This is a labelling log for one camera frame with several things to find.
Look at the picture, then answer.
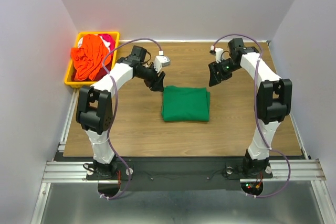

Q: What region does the orange t shirt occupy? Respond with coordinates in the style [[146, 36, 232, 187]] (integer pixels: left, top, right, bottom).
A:
[[70, 35, 109, 70]]

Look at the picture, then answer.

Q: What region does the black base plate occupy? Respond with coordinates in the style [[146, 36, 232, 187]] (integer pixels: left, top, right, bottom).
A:
[[54, 155, 274, 192]]

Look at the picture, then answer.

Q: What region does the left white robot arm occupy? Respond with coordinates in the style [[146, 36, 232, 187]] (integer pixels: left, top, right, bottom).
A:
[[76, 46, 171, 179]]

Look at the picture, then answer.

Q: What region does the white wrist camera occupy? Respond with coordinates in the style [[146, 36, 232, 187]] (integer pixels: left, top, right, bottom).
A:
[[209, 45, 224, 63], [153, 50, 171, 73]]

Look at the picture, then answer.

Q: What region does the yellow plastic bin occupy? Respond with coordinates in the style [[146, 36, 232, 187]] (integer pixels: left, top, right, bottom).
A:
[[65, 31, 120, 88]]

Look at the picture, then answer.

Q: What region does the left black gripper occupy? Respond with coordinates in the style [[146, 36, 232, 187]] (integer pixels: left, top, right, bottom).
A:
[[135, 62, 165, 92]]

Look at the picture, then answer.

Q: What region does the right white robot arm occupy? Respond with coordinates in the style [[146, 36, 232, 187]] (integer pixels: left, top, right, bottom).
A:
[[208, 38, 292, 177]]

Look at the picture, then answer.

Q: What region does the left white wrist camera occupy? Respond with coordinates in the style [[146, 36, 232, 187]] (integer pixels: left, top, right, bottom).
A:
[[153, 50, 171, 73]]

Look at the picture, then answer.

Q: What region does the pink white t shirt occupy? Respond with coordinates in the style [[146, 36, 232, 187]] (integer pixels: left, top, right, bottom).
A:
[[77, 34, 116, 52]]

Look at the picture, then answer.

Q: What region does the aluminium frame rail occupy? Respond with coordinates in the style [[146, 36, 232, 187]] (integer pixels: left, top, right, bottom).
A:
[[30, 87, 91, 224]]

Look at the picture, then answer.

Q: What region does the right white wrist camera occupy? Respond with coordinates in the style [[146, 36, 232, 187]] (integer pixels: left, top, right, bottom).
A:
[[209, 45, 224, 63]]

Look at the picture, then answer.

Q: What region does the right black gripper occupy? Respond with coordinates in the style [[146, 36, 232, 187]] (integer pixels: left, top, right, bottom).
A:
[[208, 58, 242, 87]]

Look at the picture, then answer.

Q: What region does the green t shirt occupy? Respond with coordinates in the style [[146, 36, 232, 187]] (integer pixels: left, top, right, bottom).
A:
[[161, 86, 211, 122]]

